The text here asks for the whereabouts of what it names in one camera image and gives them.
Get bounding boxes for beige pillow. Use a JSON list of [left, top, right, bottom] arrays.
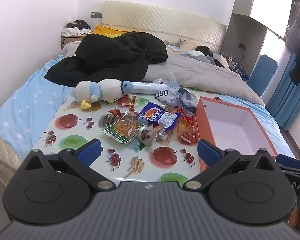
[[179, 39, 198, 52]]

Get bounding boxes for black jacket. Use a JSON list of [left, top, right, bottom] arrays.
[[44, 31, 168, 88]]

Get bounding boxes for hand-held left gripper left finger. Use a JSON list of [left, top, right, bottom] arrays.
[[24, 139, 117, 190]]

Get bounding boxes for cream quilted headboard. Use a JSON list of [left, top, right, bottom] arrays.
[[101, 0, 227, 53]]

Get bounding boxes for large orange red snack packet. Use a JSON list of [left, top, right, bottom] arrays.
[[177, 107, 198, 145]]

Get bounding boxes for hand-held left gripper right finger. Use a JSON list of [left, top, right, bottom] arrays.
[[184, 139, 276, 190]]

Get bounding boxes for bright window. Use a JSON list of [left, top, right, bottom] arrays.
[[250, 0, 294, 39]]

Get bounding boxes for striped and black clothes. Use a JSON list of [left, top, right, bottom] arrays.
[[182, 45, 228, 68]]

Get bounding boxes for dark red crinkled wrapper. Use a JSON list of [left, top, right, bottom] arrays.
[[107, 108, 127, 118]]

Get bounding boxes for grey shelf cabinet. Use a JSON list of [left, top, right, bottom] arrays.
[[220, 13, 268, 78]]

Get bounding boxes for blue star bedsheet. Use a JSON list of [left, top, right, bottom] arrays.
[[0, 45, 298, 160]]

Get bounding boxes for pile of small bedside items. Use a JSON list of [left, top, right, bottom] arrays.
[[226, 54, 243, 70]]

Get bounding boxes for red clear candy packet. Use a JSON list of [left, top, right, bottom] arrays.
[[117, 94, 137, 112]]

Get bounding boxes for white blue plastic bag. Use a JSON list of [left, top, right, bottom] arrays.
[[152, 72, 198, 110]]

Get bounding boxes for yellow cloth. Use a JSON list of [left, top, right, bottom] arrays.
[[92, 24, 140, 39]]

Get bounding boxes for orange cardboard box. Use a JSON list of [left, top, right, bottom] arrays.
[[192, 96, 278, 172]]

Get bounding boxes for blue snack packet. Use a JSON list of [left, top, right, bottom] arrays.
[[138, 102, 182, 130]]

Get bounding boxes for small white green snack packet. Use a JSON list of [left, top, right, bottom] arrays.
[[136, 129, 155, 151]]

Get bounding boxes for white blue plush duck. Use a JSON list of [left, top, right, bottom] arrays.
[[71, 79, 134, 110]]

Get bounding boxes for blue curtain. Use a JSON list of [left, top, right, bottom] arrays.
[[265, 51, 300, 130]]

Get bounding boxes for pile of clothes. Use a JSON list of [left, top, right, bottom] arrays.
[[61, 19, 93, 37]]

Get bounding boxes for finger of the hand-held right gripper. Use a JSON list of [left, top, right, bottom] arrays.
[[276, 154, 300, 174]]

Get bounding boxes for white tube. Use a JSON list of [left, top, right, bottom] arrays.
[[133, 81, 165, 95]]

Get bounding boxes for brown cardboard box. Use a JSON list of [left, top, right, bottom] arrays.
[[61, 34, 87, 50]]

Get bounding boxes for brown pastry packet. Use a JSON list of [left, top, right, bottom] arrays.
[[166, 106, 183, 117]]

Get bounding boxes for fruit print tablecloth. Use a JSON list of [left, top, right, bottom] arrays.
[[32, 90, 203, 183]]

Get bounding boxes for blue chair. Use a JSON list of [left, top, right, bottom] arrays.
[[247, 54, 278, 97]]

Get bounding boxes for grey quilt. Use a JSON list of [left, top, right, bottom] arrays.
[[142, 52, 265, 107]]

